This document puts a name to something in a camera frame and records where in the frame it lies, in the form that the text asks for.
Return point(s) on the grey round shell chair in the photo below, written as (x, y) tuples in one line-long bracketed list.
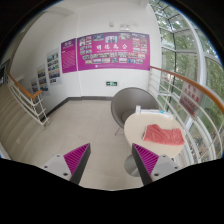
[(125, 101)]

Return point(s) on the white photo poster middle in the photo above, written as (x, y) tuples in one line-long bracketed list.
[(42, 80)]

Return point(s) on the white box on table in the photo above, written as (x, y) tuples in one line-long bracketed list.
[(139, 110)]

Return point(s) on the white photo poster board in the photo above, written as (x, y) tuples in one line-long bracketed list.
[(53, 67)]

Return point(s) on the round white table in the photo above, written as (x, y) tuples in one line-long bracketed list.
[(135, 126)]

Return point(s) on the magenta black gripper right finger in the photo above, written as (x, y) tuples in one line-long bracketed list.
[(151, 166)]

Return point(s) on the left staircase railing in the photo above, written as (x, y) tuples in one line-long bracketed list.
[(31, 103)]

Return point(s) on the red folded towel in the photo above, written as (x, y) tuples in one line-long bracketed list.
[(154, 133)]

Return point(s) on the right curved railing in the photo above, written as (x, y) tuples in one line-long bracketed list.
[(199, 112)]

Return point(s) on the white photo poster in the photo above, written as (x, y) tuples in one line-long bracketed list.
[(42, 80), (34, 85)]

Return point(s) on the large magenta wall poster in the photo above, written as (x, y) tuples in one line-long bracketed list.
[(122, 50)]

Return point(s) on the small magenta wall poster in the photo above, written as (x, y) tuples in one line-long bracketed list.
[(68, 56)]

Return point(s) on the red white warning sign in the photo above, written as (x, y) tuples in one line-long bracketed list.
[(191, 98)]

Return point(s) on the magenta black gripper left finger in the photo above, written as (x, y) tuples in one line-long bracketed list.
[(71, 165)]

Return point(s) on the green exit sign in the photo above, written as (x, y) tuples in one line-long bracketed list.
[(111, 83)]

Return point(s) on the white photo poster far left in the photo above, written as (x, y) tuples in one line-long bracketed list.
[(34, 85)]

